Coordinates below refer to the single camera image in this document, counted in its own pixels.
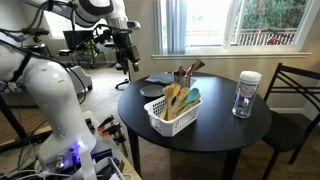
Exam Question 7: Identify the grey round plate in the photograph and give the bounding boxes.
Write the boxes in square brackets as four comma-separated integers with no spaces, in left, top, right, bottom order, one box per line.
[139,84,166,98]

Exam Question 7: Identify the black metal desk rack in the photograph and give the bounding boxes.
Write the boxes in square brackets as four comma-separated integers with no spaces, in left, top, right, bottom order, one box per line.
[71,49,108,70]

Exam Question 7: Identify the white window frame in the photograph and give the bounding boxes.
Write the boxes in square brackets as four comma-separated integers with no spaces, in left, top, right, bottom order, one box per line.
[151,0,320,61]

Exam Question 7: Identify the small dark wooden spoon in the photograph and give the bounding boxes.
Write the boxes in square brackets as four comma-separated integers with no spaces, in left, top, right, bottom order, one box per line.
[177,65,187,77]

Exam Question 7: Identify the white plastic basket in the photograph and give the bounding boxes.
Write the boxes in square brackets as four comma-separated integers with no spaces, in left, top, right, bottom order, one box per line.
[143,94,203,138]

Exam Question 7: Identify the teal silicone spatula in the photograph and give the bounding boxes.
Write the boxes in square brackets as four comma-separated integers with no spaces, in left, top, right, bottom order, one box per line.
[174,87,201,116]

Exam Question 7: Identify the blue folded cloth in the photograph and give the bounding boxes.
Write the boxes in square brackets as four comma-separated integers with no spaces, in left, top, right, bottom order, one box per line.
[145,72,197,86]

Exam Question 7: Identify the green potted plant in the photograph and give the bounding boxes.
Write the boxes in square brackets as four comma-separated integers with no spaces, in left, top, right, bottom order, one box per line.
[83,38,100,62]

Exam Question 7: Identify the red bicycle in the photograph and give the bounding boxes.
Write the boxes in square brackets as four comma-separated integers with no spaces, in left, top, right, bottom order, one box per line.
[263,28,296,46]

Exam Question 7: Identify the flat wooden spatula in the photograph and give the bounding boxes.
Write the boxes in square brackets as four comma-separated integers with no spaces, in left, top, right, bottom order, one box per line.
[170,87,191,119]
[166,83,183,122]

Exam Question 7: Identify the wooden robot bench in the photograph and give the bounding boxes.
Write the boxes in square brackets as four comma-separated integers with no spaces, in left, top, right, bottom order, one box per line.
[0,109,143,180]

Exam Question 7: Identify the black bar clamp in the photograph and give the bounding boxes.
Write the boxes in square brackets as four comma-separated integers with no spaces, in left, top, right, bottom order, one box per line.
[113,133,130,158]

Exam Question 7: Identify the blue white patterned cushion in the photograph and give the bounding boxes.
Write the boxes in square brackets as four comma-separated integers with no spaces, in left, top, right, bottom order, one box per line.
[0,81,28,94]

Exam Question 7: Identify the red handled utensil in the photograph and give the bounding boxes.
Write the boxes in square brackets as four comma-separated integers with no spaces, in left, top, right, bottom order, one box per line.
[185,64,195,77]

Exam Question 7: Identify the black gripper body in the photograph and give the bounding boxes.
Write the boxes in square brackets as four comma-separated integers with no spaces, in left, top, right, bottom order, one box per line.
[112,31,141,64]

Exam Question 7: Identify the black office chair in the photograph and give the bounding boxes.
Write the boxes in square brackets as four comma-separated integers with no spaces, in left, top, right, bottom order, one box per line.
[103,41,132,90]

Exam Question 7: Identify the wide dark wooden spatula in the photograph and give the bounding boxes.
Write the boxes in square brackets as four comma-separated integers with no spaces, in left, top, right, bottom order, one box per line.
[190,59,206,77]

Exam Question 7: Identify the black monitor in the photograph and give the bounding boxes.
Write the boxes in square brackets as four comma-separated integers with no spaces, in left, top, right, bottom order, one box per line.
[63,29,95,51]

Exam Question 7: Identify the clear wipes canister white lid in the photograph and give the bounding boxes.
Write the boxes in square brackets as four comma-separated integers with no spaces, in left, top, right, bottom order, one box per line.
[231,70,263,119]

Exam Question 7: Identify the silver utensil holder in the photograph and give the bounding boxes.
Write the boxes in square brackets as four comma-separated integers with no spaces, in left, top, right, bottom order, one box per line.
[173,71,192,89]

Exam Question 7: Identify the black round table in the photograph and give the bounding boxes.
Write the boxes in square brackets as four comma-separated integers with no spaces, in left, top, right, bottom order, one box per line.
[117,72,273,180]

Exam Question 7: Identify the white balcony railing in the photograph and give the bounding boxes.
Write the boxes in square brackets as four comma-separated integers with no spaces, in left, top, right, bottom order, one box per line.
[185,28,298,47]

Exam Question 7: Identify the black metal chair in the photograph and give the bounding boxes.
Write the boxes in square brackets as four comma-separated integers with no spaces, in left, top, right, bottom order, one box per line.
[260,62,320,180]

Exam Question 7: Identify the black stand leg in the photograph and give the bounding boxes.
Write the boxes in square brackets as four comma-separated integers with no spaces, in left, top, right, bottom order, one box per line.
[0,95,53,152]

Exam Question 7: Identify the grey armchair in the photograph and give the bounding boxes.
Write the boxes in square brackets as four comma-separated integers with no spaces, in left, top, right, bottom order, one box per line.
[68,65,94,95]

